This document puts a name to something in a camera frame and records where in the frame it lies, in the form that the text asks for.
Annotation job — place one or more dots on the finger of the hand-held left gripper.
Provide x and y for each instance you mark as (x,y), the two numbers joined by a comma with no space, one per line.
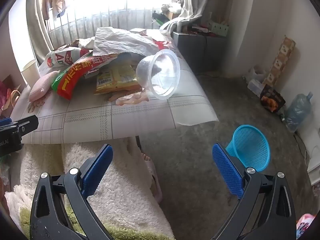
(5,123)
(27,126)

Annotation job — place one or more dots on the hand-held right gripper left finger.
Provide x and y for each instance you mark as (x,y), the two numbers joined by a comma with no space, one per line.
(98,170)

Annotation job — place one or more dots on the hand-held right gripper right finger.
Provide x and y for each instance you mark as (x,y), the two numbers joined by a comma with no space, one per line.
(227,170)

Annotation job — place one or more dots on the blue mesh basket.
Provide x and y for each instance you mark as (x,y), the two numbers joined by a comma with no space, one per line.
(252,145)

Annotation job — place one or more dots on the green red snack bag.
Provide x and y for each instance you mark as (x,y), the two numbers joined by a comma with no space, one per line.
(72,77)

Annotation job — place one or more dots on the white drink bottle red cap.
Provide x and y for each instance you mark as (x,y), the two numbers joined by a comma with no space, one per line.
(62,57)

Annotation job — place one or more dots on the yellow orange snack packet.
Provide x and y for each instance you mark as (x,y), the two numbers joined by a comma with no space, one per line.
(115,80)

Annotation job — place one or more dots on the clear plastic cup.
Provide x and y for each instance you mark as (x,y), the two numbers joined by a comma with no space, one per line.
(160,75)

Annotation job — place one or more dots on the white paper sheet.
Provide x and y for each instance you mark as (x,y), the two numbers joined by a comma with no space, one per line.
(120,40)

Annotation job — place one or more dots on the pink plastic bag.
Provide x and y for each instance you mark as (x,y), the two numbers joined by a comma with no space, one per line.
(3,95)

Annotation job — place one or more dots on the pink ribbed sponge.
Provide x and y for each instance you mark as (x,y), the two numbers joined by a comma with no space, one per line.
(42,85)

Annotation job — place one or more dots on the dark table leg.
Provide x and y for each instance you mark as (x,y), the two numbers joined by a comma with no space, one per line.
(138,142)

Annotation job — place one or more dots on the white paper cup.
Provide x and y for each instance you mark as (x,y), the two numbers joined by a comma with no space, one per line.
(30,72)

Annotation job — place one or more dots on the green shaggy rug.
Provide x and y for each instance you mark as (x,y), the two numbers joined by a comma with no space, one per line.
(135,231)

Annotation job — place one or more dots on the orange black bag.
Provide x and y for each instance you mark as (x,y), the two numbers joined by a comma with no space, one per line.
(271,100)

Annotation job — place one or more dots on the clear plastic container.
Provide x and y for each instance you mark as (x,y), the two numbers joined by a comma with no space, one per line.
(255,86)

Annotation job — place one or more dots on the large blue water jug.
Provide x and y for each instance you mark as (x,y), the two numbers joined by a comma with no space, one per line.
(297,112)

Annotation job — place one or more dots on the pink patterned cloth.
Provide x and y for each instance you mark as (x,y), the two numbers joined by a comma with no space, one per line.
(305,226)

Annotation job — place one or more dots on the beige curtain straight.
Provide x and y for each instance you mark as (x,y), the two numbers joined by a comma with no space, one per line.
(37,17)

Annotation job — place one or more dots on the tall printed cardboard strip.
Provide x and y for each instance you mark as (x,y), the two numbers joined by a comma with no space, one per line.
(280,60)

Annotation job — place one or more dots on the metal window railing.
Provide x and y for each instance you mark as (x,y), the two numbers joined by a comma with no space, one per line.
(112,20)

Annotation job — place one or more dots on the red white packet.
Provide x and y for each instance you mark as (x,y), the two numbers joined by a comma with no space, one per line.
(162,44)

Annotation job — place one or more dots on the green white box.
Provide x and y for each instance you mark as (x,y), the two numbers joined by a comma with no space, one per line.
(220,28)

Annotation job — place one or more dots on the green black package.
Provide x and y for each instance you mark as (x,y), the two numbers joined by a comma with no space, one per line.
(160,18)

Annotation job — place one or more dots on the beige curtain with folds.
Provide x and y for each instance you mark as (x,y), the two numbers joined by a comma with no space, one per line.
(197,5)

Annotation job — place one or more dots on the open cardboard box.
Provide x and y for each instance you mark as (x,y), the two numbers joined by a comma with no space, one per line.
(172,10)

